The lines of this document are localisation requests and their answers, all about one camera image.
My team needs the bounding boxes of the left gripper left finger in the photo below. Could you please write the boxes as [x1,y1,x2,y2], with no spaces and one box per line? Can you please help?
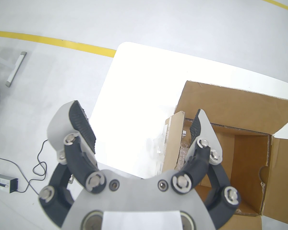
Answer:
[38,100,106,228]

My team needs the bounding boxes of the small grey electrical box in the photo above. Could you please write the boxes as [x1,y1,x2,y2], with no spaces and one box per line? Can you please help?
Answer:
[0,174,19,194]

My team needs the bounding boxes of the white metal furniture foot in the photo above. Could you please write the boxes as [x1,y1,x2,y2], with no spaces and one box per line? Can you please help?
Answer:
[0,47,27,88]

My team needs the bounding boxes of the clear plastic packs in carton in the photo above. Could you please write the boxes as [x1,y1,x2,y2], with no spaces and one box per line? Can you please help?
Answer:
[175,130,195,172]

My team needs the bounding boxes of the thin black cable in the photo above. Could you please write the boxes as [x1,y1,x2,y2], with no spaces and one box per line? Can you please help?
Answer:
[0,139,50,196]

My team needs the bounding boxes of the large brown cardboard carton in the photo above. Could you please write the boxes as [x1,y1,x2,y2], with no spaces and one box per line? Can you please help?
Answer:
[162,80,288,230]

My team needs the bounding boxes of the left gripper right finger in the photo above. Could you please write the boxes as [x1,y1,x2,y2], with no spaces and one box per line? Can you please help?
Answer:
[172,109,242,229]

